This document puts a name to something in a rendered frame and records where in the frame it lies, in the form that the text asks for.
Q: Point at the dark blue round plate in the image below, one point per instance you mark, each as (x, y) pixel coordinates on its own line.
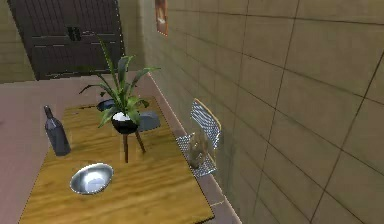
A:
(105, 104)

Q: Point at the dark brown room door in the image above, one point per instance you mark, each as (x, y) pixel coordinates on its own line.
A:
(66, 36)

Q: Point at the dark glass bottle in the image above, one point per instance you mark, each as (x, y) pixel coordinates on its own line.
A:
(57, 135)

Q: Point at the framed wall picture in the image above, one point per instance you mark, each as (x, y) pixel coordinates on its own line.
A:
(161, 16)

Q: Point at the wooden dining table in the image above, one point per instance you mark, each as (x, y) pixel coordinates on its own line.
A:
(146, 186)

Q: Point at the green house plant black pot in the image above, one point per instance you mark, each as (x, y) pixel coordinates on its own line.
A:
(124, 110)

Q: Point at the silver metal bowl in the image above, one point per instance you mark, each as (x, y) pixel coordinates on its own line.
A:
(91, 179)

